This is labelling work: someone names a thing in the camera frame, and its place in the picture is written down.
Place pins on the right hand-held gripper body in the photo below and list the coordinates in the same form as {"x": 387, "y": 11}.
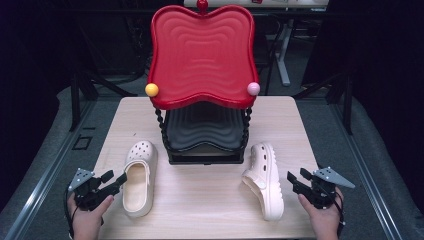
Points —
{"x": 323, "y": 193}

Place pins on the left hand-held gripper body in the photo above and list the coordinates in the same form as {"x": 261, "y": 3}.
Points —
{"x": 87, "y": 196}

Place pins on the cream clog shoe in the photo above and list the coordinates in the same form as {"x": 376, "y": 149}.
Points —
{"x": 266, "y": 186}
{"x": 136, "y": 186}

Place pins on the red and black shoe rack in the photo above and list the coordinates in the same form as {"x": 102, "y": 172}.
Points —
{"x": 203, "y": 60}

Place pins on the person's left hand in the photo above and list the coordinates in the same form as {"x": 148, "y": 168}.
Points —
{"x": 86, "y": 223}

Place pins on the person's right hand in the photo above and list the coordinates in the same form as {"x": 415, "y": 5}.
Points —
{"x": 325, "y": 223}

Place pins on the black metal stand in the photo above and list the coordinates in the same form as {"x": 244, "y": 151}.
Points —
{"x": 75, "y": 100}
{"x": 348, "y": 106}

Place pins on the metal floor rail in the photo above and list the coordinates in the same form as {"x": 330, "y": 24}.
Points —
{"x": 50, "y": 176}
{"x": 366, "y": 186}

